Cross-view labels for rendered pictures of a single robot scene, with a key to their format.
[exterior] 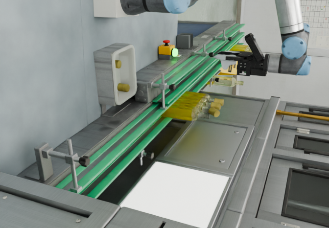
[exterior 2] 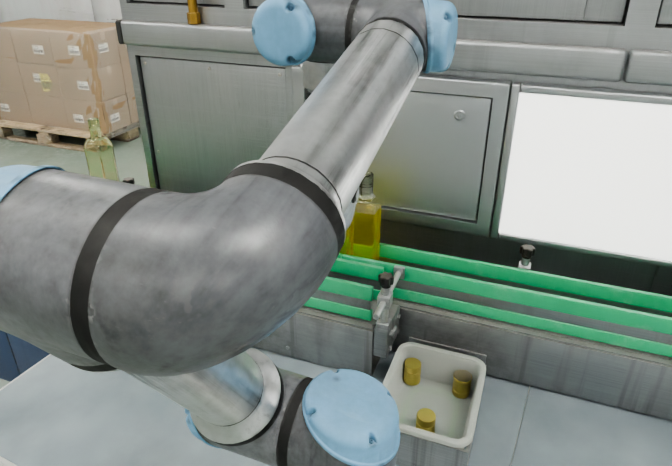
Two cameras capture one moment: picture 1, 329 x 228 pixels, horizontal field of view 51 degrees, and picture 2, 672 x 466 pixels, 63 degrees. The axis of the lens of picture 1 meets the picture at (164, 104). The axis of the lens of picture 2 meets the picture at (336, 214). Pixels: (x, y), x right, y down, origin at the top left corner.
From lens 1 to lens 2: 112 cm
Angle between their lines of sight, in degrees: 41
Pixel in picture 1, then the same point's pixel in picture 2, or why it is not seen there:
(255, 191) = (535, 35)
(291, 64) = not seen: hidden behind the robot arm
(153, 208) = (652, 205)
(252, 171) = (481, 49)
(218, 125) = not seen: hidden behind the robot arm
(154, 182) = (569, 220)
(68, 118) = (585, 428)
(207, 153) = (440, 146)
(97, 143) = (606, 354)
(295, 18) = (407, 55)
